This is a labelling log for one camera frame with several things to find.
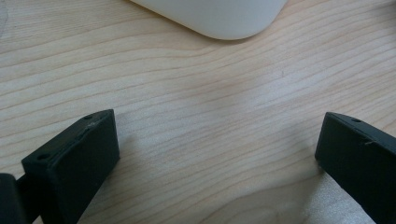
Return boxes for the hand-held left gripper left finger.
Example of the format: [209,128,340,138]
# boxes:
[21,108,121,224]

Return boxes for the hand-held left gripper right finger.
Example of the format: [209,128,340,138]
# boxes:
[314,111,396,224]

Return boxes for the white plastic container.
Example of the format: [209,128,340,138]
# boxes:
[130,0,289,41]

